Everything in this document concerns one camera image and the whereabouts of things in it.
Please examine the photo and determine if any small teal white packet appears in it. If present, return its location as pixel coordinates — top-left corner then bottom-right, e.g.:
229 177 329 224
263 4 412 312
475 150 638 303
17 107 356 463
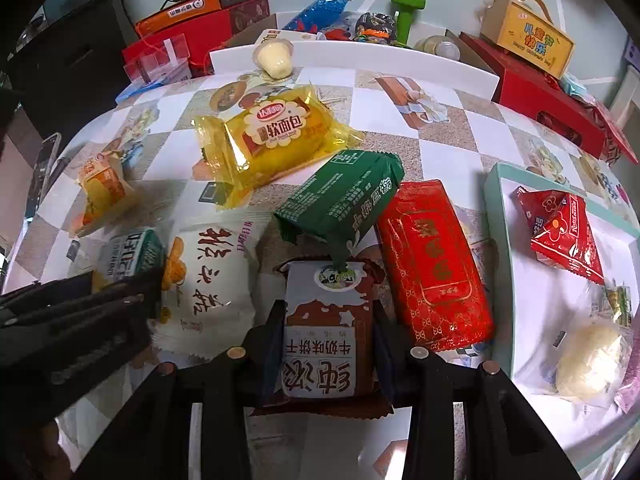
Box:
97 227 166 287

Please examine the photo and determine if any dark patterned pouch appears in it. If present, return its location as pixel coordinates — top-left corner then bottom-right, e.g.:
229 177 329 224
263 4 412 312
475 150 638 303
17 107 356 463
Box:
354 11 399 36

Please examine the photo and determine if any open cardboard box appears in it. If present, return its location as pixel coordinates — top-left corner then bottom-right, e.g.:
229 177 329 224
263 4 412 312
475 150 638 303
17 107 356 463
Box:
220 7 494 67

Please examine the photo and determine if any tape roll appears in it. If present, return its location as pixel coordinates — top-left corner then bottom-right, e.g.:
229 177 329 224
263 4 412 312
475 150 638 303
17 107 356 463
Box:
424 34 461 59

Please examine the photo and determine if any white tray with teal rim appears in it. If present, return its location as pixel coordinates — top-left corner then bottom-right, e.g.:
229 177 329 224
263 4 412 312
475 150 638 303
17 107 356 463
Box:
482 162 640 472

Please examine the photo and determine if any cream pudding cup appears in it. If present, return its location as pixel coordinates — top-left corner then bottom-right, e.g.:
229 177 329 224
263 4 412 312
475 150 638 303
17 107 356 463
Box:
254 39 294 80

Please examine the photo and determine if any blue bead bottle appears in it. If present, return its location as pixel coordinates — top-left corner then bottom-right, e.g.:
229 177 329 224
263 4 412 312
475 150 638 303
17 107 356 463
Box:
282 0 357 32

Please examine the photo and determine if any green biscuit packet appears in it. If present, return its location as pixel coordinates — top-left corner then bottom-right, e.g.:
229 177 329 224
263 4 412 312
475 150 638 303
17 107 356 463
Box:
273 148 405 272

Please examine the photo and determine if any black smartphone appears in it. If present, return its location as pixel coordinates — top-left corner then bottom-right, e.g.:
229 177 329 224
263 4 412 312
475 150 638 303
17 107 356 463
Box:
37 132 64 207

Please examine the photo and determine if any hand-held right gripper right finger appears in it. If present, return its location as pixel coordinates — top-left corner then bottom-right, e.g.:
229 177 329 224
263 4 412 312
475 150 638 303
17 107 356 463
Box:
371 304 582 480

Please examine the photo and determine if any white foam board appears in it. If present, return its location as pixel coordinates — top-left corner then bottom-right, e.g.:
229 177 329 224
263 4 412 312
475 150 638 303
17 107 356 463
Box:
208 9 501 94

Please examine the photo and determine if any red pack with gold print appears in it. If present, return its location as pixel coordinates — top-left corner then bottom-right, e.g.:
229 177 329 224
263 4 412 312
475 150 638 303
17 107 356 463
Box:
374 179 496 352

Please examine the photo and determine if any white yellow card box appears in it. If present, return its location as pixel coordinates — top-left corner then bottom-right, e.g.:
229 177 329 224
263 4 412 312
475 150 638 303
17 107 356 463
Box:
252 28 301 44

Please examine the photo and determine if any white packet with orange print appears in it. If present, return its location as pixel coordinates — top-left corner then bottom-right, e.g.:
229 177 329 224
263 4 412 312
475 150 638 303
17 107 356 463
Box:
149 212 271 362

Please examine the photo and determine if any small orange yellow packet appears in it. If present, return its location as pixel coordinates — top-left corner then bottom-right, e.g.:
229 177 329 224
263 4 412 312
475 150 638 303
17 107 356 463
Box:
74 154 129 237

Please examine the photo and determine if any pink snack packet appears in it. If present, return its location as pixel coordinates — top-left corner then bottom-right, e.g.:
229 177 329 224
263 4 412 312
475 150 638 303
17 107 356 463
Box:
612 339 640 414

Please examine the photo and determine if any clear plastic box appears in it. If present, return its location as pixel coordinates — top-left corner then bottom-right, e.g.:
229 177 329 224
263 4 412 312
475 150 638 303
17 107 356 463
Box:
123 33 194 84

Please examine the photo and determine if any white side table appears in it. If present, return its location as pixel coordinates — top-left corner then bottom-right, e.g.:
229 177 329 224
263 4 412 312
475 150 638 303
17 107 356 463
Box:
607 34 640 122

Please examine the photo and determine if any black cabinet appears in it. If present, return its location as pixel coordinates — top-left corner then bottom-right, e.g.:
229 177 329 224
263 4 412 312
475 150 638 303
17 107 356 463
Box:
0 0 127 127

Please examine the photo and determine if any light blue packet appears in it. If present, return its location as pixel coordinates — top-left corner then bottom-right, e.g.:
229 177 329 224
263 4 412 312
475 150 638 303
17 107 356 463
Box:
559 72 589 99

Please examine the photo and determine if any green dumbbell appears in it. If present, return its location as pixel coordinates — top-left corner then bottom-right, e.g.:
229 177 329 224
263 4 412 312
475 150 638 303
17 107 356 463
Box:
390 0 427 44

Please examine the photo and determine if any small red snack packet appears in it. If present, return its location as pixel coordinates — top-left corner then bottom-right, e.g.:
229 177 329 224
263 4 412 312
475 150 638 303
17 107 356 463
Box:
516 185 606 286

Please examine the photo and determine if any brown white biscuit packet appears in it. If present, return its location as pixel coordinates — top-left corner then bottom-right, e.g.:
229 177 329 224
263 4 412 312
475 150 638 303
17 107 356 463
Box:
249 257 396 419

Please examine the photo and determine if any red box with picture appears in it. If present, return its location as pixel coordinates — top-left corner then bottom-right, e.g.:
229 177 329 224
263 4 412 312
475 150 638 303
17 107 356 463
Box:
229 0 271 37

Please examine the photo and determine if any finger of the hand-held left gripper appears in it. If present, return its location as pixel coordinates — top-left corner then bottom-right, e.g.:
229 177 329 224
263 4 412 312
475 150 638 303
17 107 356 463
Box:
90 289 162 322
91 266 166 295

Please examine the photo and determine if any large red gift box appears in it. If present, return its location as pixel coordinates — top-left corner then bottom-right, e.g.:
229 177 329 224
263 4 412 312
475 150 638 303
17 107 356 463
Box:
459 32 609 159

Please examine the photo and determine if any orange carton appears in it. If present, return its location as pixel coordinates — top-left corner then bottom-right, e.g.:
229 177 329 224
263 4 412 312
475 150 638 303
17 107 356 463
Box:
135 0 224 37

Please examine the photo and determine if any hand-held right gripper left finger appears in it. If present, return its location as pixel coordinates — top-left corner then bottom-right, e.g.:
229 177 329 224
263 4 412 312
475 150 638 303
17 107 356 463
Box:
75 299 288 480

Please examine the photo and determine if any yellow gift box with handle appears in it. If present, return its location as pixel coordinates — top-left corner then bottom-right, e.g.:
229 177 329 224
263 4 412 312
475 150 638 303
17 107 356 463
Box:
479 0 576 79

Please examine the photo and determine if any red patterned box lid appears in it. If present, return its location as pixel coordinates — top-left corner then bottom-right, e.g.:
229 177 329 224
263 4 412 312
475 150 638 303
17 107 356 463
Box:
592 99 639 167

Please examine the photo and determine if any yellow bread packet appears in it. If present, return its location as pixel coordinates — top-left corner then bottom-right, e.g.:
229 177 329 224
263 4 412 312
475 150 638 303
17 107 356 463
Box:
193 84 364 209

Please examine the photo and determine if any blue white paper pack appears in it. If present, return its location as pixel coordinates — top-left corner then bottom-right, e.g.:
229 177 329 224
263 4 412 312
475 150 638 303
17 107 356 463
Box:
117 77 167 104

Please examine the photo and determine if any plain red box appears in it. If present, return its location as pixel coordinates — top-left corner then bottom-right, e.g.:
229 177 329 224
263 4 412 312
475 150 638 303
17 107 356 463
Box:
122 9 236 82

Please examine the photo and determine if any clear packet with white cake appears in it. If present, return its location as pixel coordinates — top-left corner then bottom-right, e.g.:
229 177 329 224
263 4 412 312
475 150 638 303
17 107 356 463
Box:
514 280 636 409

